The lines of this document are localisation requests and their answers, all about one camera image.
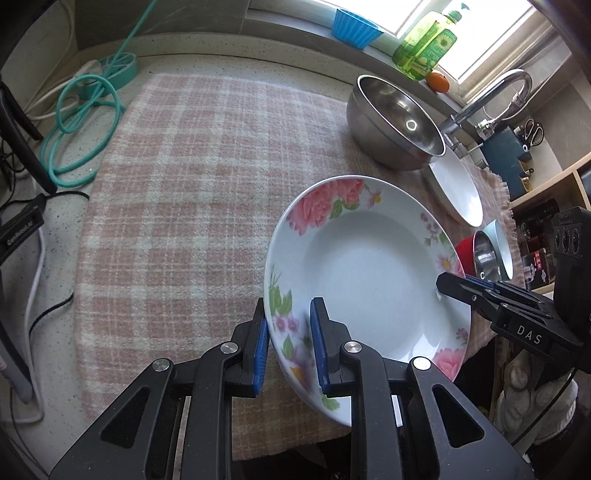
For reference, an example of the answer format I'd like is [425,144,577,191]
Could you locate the floral white plate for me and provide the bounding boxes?
[264,174,472,428]

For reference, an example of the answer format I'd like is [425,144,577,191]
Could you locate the dark blue knife block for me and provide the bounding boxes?
[480,127,534,195]

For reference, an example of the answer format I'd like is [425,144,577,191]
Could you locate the white figurine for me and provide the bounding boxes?
[492,351,578,435]

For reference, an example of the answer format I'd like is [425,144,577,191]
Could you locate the teal cable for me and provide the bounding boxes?
[39,0,160,188]

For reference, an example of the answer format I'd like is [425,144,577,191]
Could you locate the black handled scissors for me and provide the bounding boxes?
[524,119,546,147]

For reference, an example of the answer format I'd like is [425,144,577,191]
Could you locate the beige wooden shelf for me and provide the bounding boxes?
[508,154,591,296]

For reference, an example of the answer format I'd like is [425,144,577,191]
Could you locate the white cable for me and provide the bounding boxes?
[11,226,49,425]

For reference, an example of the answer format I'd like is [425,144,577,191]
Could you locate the black stand leg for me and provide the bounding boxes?
[0,83,58,195]

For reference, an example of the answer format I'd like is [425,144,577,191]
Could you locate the chrome kitchen faucet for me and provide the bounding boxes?
[438,69,534,158]

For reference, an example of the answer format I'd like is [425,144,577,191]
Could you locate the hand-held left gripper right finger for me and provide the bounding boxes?
[309,296,536,480]

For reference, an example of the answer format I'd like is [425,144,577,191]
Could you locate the pink checked cloth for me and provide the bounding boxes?
[74,74,517,464]

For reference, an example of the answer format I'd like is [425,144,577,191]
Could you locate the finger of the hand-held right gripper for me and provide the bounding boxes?
[464,274,553,311]
[436,272,509,324]

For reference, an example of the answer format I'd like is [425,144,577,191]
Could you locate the light blue bowl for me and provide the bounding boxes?
[482,219,514,280]

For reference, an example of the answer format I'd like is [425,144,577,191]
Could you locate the white plate grey leaf print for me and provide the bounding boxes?
[424,156,484,228]

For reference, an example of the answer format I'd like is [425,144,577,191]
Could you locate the small steel bowl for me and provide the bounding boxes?
[472,230,502,281]

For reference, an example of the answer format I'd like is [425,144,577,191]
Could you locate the green dish soap bottle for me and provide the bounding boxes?
[392,0,463,81]

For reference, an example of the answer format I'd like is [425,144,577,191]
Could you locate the large steel bowl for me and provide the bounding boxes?
[345,75,448,172]

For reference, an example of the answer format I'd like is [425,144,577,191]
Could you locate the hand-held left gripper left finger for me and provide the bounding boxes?
[48,298,269,480]

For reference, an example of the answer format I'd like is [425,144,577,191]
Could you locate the white power strip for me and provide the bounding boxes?
[69,59,105,88]

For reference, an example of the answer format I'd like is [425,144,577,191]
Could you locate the black labelled device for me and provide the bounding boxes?
[0,203,45,264]

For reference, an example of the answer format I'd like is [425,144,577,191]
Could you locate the window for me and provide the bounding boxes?
[397,0,550,81]

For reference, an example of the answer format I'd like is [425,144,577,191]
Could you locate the teal power strip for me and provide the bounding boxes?
[76,53,138,100]

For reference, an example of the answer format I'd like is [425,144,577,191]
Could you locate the blue fluted silicone cup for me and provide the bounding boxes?
[331,8,385,51]

